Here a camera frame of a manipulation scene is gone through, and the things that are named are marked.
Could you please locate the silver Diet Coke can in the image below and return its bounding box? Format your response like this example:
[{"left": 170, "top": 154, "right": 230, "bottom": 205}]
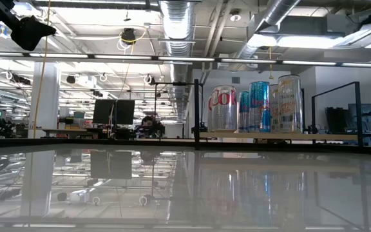
[
  {"left": 207, "top": 93, "right": 213, "bottom": 132},
  {"left": 211, "top": 84, "right": 238, "bottom": 133}
]

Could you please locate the blue silver Red Bull can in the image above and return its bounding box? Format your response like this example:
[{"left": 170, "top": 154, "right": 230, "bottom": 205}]
[
  {"left": 249, "top": 81, "right": 271, "bottom": 133},
  {"left": 238, "top": 90, "right": 251, "bottom": 133}
]

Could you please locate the tall white black-topped can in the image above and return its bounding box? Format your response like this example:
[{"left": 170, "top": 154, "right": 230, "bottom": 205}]
[
  {"left": 278, "top": 74, "right": 303, "bottom": 134},
  {"left": 269, "top": 84, "right": 280, "bottom": 133}
]

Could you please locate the white building column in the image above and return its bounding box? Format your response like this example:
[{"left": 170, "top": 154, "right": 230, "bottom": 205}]
[{"left": 27, "top": 63, "right": 61, "bottom": 139}]

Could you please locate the wooden desk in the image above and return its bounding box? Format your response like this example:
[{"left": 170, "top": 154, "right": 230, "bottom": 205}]
[{"left": 42, "top": 128, "right": 109, "bottom": 139}]

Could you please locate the black computer monitor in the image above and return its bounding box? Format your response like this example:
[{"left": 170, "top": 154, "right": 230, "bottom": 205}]
[
  {"left": 92, "top": 99, "right": 115, "bottom": 126},
  {"left": 115, "top": 99, "right": 136, "bottom": 126}
]

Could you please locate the person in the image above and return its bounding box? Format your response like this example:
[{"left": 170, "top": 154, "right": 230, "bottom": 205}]
[{"left": 135, "top": 115, "right": 166, "bottom": 139}]

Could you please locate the long LED light bar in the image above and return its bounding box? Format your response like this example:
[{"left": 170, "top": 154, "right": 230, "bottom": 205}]
[{"left": 0, "top": 50, "right": 371, "bottom": 69}]

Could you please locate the dark office equipment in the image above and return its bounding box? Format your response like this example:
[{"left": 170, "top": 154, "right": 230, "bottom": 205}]
[{"left": 324, "top": 106, "right": 350, "bottom": 135}]

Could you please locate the grey computer monitor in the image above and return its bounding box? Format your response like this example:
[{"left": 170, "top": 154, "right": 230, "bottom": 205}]
[{"left": 348, "top": 102, "right": 371, "bottom": 133}]

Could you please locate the yellow cable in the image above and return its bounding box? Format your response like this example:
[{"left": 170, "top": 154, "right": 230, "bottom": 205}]
[{"left": 32, "top": 0, "right": 52, "bottom": 131}]

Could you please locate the black overhead camera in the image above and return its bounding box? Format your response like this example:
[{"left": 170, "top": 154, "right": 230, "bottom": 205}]
[{"left": 120, "top": 28, "right": 137, "bottom": 44}]

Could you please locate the silver ventilation duct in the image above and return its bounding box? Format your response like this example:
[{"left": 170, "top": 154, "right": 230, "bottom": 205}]
[
  {"left": 158, "top": 0, "right": 196, "bottom": 123},
  {"left": 233, "top": 0, "right": 302, "bottom": 65}
]

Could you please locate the thin black metal frame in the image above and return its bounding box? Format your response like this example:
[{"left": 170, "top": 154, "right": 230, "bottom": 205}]
[{"left": 154, "top": 81, "right": 195, "bottom": 140}]

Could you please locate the wooden shelf with black frame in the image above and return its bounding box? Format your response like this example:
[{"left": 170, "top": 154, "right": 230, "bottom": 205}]
[{"left": 194, "top": 79, "right": 365, "bottom": 150}]

